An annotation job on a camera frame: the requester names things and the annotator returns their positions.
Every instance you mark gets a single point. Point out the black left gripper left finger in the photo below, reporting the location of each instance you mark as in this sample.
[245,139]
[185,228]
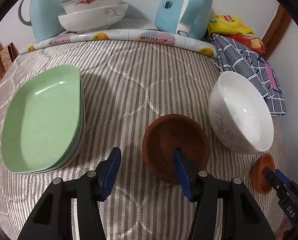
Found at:
[93,187]

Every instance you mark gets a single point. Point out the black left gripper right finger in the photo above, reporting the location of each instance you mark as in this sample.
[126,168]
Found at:
[200,188]

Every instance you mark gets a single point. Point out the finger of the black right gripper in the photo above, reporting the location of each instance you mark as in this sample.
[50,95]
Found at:
[283,178]
[275,182]

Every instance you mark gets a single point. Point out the orange brown bowl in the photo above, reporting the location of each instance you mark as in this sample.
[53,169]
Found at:
[257,177]

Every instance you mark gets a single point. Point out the dark brown bowl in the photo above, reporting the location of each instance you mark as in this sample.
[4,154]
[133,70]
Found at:
[167,133]

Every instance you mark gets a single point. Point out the white ceramic bowl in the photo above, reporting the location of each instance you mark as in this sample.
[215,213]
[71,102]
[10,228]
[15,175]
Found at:
[239,115]

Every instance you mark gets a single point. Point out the light blue square plate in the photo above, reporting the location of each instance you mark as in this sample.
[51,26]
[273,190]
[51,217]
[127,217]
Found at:
[74,147]

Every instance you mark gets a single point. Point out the green square plate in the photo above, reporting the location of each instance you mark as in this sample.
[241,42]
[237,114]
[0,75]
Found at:
[42,121]

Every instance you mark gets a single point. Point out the pink square plate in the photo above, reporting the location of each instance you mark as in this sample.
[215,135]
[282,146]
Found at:
[67,160]

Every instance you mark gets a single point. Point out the person's right hand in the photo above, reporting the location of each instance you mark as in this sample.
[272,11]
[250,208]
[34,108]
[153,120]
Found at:
[285,231]

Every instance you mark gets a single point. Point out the grey striped quilt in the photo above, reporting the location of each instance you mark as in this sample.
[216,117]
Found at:
[127,85]

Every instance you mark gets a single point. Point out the grey checked folded cloth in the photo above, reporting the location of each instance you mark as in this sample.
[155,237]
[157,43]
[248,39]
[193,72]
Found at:
[236,57]

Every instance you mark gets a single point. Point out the red chips bag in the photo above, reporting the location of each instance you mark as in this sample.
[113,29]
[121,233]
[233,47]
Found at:
[253,43]

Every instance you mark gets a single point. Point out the patterned small box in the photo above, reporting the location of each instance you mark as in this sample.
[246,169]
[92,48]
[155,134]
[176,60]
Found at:
[8,55]

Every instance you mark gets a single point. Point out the yellow chips bag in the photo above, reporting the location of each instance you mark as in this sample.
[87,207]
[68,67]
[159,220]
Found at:
[228,25]

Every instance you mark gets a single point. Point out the large white bowl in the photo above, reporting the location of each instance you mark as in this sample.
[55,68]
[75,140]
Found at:
[93,19]

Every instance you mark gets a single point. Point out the light blue electric kettle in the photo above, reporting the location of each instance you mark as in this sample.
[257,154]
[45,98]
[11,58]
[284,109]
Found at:
[184,17]

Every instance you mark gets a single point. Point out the white bowl with red pattern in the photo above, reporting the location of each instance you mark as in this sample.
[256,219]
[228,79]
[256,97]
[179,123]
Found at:
[81,5]

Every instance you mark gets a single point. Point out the light blue thermos jug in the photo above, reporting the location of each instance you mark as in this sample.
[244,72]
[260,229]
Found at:
[43,18]

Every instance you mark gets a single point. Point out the brown wooden door frame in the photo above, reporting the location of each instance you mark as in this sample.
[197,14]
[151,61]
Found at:
[276,31]

